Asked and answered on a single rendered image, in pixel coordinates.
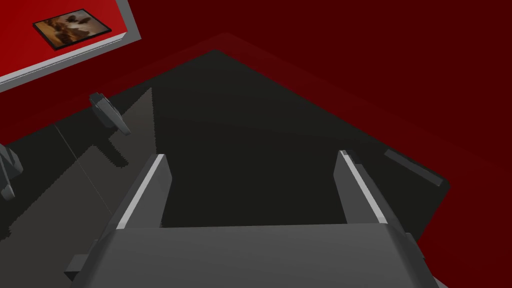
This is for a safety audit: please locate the grey lever handle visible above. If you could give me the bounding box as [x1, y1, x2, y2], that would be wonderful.
[0, 143, 24, 201]
[88, 92, 132, 137]

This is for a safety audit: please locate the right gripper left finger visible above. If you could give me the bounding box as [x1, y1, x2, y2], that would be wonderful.
[115, 153, 173, 230]

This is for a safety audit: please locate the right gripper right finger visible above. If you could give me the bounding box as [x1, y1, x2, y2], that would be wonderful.
[333, 149, 389, 225]

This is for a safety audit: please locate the dark grey hinge bar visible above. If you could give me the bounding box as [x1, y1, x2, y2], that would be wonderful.
[383, 148, 445, 188]

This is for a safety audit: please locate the brown framed picture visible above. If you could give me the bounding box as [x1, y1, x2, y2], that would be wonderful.
[32, 8, 113, 52]

